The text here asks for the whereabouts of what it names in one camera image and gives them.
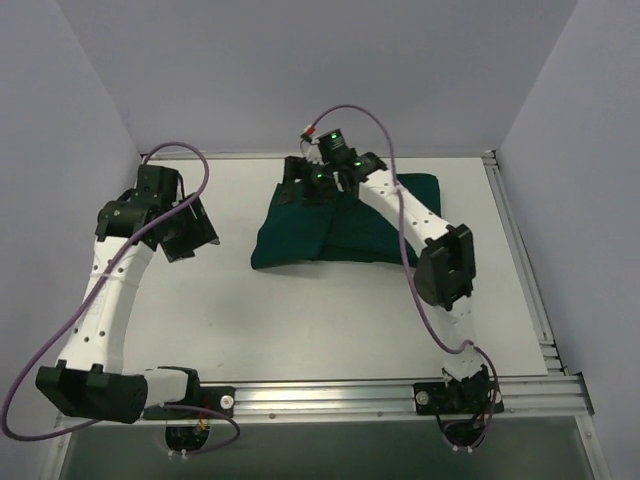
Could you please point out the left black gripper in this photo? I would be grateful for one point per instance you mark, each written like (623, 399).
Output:
(185, 228)

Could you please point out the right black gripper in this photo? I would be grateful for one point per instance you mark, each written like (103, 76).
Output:
(304, 181)

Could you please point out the green surgical drape cloth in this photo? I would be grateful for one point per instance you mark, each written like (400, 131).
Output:
(344, 230)

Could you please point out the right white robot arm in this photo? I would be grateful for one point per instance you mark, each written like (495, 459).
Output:
(438, 258)

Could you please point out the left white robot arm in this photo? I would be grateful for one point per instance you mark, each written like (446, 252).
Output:
(88, 380)

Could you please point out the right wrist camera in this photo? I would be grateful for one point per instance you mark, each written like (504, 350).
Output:
(332, 147)

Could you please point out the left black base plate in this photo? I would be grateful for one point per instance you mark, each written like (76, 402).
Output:
(220, 399)

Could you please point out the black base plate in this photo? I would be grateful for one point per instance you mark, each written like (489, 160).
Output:
(220, 399)
(453, 398)

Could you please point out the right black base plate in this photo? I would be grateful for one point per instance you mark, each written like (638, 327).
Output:
(453, 398)

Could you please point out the aluminium front rail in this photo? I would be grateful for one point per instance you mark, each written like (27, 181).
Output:
(546, 396)

